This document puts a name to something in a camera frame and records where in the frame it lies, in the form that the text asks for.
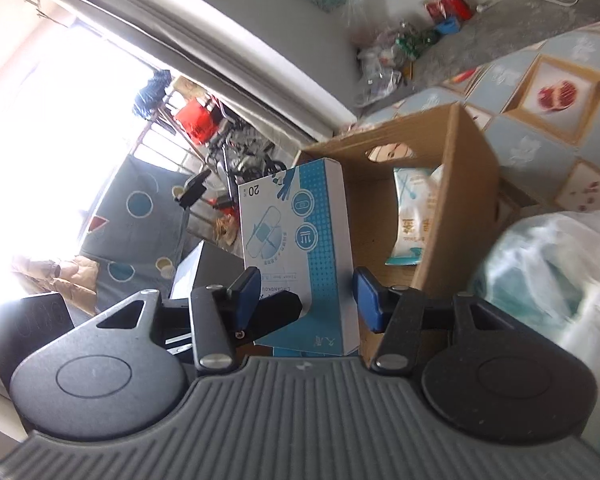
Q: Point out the white teal wipes packet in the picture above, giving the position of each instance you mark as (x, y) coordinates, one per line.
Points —
(415, 220)

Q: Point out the black clamp holder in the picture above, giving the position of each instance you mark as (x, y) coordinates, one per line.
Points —
(192, 190)

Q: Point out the small blue container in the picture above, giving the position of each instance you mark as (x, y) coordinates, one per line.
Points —
(447, 26)

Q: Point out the patterned quilt blanket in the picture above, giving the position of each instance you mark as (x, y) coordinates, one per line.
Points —
(545, 125)

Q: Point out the blue hanging garment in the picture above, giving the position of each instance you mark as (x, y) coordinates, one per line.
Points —
(152, 92)

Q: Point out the bicycle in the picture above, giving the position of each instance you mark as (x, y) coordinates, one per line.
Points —
(250, 160)

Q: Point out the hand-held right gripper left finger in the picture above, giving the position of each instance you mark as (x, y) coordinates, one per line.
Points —
(246, 297)

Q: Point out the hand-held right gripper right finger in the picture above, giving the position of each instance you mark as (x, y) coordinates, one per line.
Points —
(369, 300)

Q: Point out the white plastic bag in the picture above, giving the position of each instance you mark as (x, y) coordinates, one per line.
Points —
(545, 280)

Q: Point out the pile of clear plastic bags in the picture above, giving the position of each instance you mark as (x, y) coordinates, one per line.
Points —
(385, 60)

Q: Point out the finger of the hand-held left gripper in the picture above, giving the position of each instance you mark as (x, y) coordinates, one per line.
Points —
(280, 315)

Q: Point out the brown cardboard box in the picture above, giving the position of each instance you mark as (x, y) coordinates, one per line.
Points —
(460, 170)

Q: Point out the tan jacket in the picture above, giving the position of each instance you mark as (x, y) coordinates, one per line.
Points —
(60, 280)

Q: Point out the red packets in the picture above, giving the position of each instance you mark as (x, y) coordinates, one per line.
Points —
(447, 6)

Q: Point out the blue white bandage box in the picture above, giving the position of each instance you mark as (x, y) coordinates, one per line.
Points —
(300, 220)

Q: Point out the grey cloth with circle print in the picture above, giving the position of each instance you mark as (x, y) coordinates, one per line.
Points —
(135, 220)

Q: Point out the dark box with white side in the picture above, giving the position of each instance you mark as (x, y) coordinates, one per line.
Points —
(207, 270)

